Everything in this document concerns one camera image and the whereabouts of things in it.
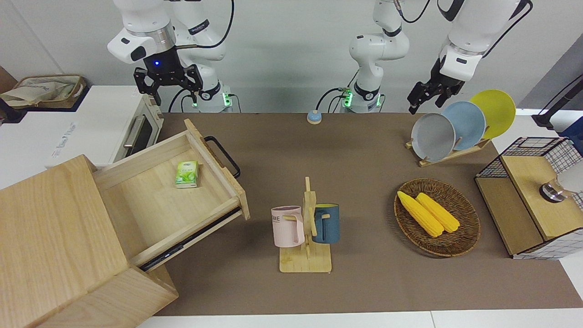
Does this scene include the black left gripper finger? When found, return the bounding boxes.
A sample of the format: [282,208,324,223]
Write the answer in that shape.
[407,82,431,115]
[436,88,459,109]

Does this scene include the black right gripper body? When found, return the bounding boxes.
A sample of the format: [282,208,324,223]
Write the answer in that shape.
[143,46,184,87]

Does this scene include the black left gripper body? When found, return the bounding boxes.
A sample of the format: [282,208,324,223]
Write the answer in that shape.
[421,56,465,95]

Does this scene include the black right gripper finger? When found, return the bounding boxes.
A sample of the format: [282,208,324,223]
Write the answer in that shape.
[180,64,204,105]
[133,67,163,107]

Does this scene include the black metal drawer handle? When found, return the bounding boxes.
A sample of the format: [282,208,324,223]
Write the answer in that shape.
[204,136,241,179]

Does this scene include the light wooden drawer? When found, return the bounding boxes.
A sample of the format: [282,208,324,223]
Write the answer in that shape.
[92,118,250,272]

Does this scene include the light blue plate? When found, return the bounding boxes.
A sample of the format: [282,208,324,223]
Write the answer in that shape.
[441,101,486,151]

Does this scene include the grey plate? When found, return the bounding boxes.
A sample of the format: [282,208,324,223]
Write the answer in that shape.
[411,113,456,162]

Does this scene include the yellow plate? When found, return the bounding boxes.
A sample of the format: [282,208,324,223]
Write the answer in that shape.
[469,89,517,139]

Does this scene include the wooden plate rack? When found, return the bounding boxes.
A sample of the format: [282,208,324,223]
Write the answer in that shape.
[405,137,491,168]

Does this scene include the green tissue pack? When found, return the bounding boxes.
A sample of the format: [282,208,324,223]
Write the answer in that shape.
[175,160,199,189]

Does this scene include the beige bag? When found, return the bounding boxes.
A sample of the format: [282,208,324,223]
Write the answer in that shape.
[0,74,87,110]

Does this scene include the yellow corn cob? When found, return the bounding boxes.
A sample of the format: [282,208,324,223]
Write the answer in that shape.
[415,193,460,233]
[397,191,445,237]

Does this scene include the brown wicker basket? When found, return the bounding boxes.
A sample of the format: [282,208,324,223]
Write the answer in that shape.
[394,178,481,258]

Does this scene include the blue object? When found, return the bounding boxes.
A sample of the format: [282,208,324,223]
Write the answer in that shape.
[559,116,583,155]

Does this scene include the clear glass with metal base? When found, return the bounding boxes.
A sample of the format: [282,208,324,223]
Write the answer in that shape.
[539,159,583,203]

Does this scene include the dark blue mug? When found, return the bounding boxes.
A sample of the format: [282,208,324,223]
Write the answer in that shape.
[312,203,340,244]

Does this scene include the pink mug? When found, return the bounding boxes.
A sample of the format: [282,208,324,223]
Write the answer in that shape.
[271,206,305,248]

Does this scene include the light wooden cabinet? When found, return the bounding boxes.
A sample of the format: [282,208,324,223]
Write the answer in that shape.
[0,155,179,328]

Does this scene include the brown table mat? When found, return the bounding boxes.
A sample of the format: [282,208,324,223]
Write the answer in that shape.
[137,113,583,316]

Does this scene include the wooden mug rack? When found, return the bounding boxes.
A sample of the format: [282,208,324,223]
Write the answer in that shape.
[279,177,333,273]

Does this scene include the black right base cable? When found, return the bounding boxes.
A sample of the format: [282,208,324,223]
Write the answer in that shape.
[168,87,196,113]

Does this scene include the black base cable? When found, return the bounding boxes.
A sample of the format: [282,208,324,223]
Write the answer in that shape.
[168,87,196,113]
[316,87,352,113]

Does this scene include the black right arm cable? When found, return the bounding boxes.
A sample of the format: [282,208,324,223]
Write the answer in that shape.
[175,0,235,50]

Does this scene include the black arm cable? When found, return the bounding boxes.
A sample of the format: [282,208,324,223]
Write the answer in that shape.
[482,0,533,59]
[175,0,235,50]

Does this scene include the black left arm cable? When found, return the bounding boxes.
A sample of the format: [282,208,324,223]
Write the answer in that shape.
[482,0,533,59]

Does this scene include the black left base cable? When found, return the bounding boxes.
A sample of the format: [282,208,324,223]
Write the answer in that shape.
[316,87,352,113]

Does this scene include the black wire wooden shelf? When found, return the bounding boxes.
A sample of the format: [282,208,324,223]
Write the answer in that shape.
[475,137,583,260]

